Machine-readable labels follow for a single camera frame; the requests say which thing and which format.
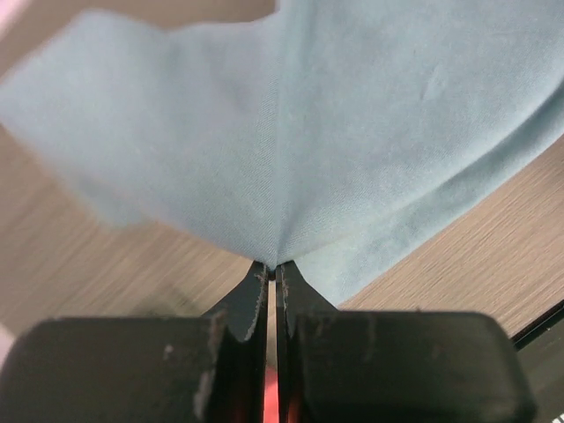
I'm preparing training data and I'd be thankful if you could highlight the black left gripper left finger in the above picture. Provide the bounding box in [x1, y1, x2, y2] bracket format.
[1, 263, 269, 422]

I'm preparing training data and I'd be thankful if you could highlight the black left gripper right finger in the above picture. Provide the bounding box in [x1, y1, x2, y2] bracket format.
[276, 262, 537, 422]

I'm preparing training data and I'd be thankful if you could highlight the blue t shirt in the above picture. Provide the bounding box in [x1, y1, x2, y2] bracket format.
[1, 1, 563, 304]

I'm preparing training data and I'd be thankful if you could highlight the magenta t shirt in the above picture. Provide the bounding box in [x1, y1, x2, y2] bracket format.
[263, 367, 301, 423]

